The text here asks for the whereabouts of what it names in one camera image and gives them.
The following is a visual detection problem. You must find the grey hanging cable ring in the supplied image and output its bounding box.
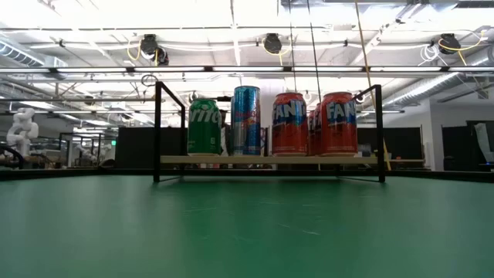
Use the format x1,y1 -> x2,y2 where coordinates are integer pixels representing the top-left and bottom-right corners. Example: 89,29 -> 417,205
140,73 -> 160,88

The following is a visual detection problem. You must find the white hanging sheet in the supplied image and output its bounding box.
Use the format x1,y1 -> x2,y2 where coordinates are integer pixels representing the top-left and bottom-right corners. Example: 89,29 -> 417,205
473,122 -> 494,164

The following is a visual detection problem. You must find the long black ceiling rail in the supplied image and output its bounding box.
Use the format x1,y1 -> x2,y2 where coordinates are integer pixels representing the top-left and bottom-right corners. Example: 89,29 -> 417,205
0,65 -> 494,75

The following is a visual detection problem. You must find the green Sprite can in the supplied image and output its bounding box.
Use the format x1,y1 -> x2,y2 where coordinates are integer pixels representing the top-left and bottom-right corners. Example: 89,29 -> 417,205
187,97 -> 223,157

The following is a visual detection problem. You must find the black partition wall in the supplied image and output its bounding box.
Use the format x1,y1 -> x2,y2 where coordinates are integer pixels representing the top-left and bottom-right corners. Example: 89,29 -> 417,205
358,127 -> 425,160
114,126 -> 190,170

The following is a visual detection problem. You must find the black metal table frame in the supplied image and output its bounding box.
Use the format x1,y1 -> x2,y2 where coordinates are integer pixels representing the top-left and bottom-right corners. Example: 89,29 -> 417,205
0,166 -> 494,185

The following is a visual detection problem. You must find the yellow hanging cable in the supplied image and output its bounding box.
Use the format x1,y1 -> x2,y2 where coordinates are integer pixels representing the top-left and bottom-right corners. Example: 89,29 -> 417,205
354,0 -> 391,171

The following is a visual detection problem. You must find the black ceiling cable reel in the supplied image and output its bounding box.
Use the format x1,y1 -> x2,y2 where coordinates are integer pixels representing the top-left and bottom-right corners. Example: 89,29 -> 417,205
438,33 -> 461,55
138,33 -> 159,57
156,46 -> 170,66
263,32 -> 283,55

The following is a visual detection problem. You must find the thin black hanging cable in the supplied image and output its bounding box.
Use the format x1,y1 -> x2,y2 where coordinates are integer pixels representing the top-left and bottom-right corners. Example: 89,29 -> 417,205
287,0 -> 298,93

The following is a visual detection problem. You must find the red Fanta can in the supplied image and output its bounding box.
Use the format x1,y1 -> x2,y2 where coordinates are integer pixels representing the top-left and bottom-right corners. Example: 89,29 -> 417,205
271,92 -> 309,158
319,91 -> 360,158
313,102 -> 323,157

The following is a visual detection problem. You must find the black curved hose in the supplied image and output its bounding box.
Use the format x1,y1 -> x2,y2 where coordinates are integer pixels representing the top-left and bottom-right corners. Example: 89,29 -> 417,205
0,144 -> 25,170

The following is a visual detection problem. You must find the silver ventilation duct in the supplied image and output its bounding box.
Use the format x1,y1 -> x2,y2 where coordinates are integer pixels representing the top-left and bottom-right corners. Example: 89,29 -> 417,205
385,71 -> 494,109
0,38 -> 69,70

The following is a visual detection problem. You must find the green table mat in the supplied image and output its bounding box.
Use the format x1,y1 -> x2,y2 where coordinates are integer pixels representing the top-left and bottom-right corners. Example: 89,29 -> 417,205
0,175 -> 494,278

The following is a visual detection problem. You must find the wooden shelf with black frame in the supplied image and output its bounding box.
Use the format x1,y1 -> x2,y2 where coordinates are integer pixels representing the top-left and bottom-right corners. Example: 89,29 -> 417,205
153,80 -> 387,185

